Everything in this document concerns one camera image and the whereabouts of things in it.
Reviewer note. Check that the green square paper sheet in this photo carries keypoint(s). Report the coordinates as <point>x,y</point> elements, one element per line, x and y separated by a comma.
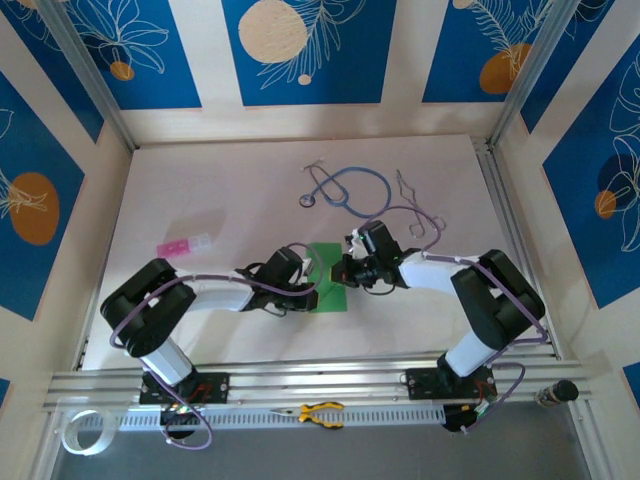
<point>335,300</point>

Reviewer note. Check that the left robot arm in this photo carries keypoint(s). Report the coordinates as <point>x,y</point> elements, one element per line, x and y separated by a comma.
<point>145,310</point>

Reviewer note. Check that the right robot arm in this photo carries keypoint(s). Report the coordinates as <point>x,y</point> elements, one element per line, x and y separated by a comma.
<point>500,305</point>

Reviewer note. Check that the blue stethoscope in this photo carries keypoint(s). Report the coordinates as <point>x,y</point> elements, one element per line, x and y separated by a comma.
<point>306,200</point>

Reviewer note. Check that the pink and clear plastic box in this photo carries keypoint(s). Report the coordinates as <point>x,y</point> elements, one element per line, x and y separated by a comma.
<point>175,246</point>

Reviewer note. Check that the yellow black pliers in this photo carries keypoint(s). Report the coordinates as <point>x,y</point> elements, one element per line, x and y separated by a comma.
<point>307,412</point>

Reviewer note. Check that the small bottle with black cap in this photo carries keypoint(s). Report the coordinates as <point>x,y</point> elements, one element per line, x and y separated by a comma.
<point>565,390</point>

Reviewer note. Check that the clear tape roll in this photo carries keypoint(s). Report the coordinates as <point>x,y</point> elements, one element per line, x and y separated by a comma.
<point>67,435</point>

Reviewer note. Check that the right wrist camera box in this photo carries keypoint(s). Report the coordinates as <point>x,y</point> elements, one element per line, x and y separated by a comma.
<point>356,247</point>

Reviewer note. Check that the long aluminium mounting rail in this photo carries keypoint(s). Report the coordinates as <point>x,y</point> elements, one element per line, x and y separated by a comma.
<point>325,385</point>

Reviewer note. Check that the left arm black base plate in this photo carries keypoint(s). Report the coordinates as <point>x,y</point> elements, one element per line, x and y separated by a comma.
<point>220,387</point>

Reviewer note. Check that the aluminium side rail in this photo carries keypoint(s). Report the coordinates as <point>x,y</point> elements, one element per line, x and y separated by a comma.
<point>492,175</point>
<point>82,357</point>

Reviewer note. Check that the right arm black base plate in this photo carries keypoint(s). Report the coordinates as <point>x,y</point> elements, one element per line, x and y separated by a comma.
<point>420,382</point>

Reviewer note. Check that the aluminium frame post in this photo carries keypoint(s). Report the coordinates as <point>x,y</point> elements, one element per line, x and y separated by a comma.
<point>95,85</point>
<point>530,70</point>

